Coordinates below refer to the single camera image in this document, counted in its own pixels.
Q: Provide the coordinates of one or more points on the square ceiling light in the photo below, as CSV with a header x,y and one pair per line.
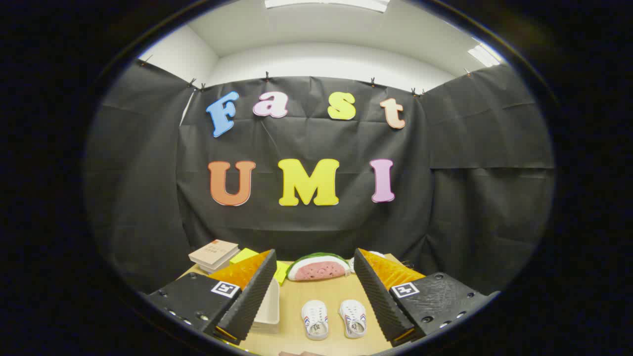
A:
x,y
483,55

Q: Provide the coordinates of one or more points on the yellow book with red circle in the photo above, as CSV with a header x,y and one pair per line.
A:
x,y
243,255

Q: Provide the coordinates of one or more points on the watermelon slice plush toy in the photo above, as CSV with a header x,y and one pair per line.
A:
x,y
316,269

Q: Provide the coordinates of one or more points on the beige book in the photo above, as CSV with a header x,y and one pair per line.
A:
x,y
212,252

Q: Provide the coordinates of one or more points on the white plush toy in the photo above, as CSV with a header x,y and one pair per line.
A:
x,y
351,265

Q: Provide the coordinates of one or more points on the cream fabric storage box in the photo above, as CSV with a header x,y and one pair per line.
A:
x,y
269,309

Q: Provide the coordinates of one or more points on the white canvas shoe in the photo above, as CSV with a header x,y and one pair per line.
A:
x,y
353,314
315,316

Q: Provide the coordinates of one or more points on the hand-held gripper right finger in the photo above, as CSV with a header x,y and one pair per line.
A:
x,y
378,301

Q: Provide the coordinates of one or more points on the long ceiling light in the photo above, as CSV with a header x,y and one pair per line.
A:
x,y
326,4

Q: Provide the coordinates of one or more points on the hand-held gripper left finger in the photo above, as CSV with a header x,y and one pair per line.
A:
x,y
252,301

